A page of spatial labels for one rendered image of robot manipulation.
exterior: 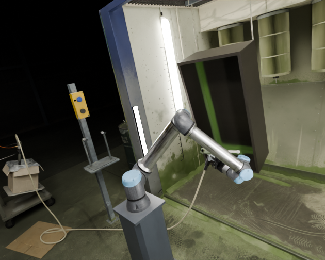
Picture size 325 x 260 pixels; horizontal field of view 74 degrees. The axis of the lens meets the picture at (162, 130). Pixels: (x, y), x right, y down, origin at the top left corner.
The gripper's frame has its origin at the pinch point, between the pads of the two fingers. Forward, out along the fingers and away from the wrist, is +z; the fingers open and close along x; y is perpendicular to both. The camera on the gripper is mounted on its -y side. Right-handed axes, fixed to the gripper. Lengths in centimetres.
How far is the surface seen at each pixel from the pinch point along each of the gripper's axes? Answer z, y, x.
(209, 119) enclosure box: 55, -13, 44
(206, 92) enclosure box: 62, -43, 30
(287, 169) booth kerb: -9, 18, 136
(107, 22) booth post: 120, -80, -74
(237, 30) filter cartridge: 106, -124, 88
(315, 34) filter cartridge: 16, -130, 105
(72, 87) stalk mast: 106, -13, -100
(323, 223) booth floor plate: -75, 29, 89
